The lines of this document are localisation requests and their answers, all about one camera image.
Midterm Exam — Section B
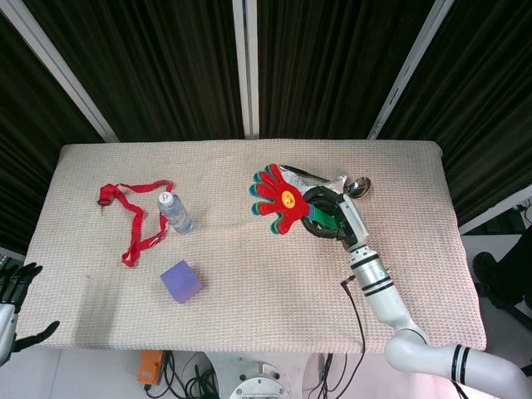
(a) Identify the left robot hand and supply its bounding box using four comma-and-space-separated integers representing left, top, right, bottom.
0, 261, 62, 367

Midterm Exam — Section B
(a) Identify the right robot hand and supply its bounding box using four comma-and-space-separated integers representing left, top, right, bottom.
299, 185, 371, 253

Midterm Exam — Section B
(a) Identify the red hand clapper green handle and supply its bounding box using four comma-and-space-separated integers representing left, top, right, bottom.
249, 163, 340, 236

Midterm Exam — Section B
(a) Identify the orange device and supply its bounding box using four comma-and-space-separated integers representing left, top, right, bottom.
138, 350, 164, 386

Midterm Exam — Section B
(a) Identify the metal spoon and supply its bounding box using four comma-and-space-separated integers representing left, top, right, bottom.
280, 165, 372, 199

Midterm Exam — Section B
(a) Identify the crumpled silver snack bag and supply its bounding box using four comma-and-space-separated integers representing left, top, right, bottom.
278, 164, 349, 196

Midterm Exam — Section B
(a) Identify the beige waffle tablecloth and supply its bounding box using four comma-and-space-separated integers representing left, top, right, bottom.
7, 139, 488, 355

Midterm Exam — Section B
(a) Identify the black stand base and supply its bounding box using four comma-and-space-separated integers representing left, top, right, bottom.
473, 224, 532, 321

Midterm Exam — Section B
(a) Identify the purple foam cube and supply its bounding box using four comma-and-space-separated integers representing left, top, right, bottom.
160, 259, 204, 305

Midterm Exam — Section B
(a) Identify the clear plastic water bottle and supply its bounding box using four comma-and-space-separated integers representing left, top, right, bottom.
156, 192, 195, 235

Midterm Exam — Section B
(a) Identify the black pleated curtain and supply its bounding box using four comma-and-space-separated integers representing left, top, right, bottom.
0, 0, 532, 254

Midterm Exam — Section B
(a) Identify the thin black cable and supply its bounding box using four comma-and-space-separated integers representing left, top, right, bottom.
340, 278, 367, 355

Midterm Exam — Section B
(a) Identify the red fabric lanyard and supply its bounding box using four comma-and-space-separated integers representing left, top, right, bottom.
97, 179, 175, 269

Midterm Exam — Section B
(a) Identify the white frame post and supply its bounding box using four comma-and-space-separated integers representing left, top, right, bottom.
231, 0, 261, 140
0, 0, 119, 143
367, 0, 456, 140

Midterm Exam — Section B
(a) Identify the round metal base plate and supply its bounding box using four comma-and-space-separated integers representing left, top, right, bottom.
229, 360, 294, 399

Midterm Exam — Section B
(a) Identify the black floor cable bundle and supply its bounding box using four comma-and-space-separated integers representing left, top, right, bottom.
161, 351, 228, 399

